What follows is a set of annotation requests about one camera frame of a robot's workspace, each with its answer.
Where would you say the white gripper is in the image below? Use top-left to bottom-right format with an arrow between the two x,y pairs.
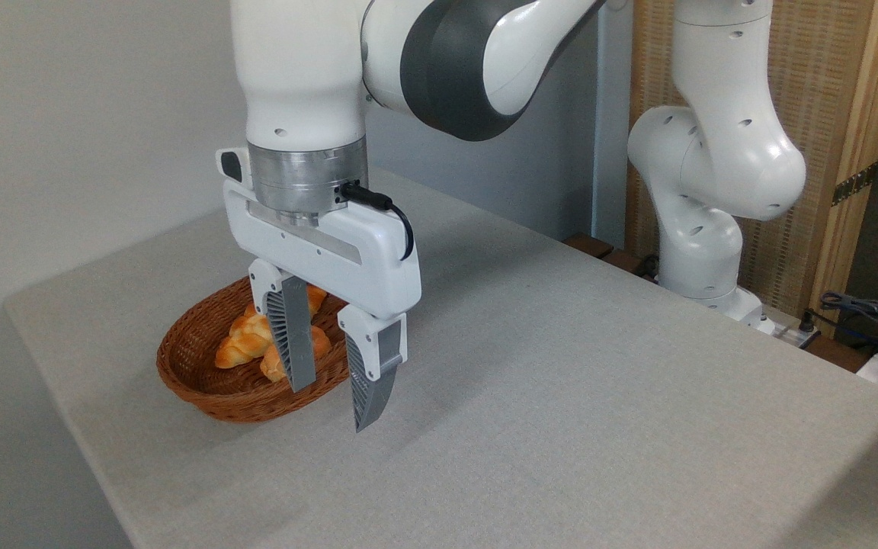
216,147 -> 422,433

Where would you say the long braided bread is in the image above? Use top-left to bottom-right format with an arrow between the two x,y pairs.
215,286 -> 328,370

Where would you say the small braided bread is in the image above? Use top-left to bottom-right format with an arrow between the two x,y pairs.
260,326 -> 332,383

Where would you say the brown wicker basket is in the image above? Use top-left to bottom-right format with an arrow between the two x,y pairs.
156,276 -> 354,424

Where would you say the white power strip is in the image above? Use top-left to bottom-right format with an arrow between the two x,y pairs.
759,316 -> 822,349

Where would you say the metal screen hinge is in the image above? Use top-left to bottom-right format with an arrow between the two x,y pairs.
832,162 -> 878,207

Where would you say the wooden woven folding screen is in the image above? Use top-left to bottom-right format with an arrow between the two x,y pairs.
626,0 -> 878,340

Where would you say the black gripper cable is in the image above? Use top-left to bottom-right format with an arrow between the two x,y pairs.
341,181 -> 415,262

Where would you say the dark cable bundle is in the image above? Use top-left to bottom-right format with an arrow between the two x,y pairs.
801,290 -> 878,359

